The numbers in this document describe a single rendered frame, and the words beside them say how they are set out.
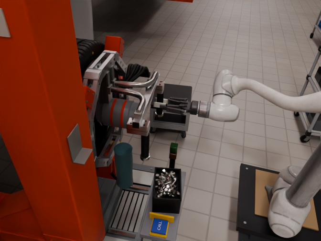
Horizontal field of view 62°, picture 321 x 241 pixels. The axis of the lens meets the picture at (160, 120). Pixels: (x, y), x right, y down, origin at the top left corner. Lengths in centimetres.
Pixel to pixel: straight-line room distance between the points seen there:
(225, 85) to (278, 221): 70
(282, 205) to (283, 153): 123
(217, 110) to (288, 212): 58
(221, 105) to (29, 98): 99
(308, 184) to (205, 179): 102
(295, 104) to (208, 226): 103
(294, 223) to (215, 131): 138
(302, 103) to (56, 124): 100
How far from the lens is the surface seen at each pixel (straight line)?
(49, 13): 59
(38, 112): 64
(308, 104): 128
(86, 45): 122
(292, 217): 146
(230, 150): 247
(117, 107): 127
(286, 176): 159
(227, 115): 139
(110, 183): 183
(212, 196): 209
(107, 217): 175
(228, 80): 144
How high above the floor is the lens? 163
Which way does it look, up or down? 38 degrees down
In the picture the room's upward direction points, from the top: 3 degrees clockwise
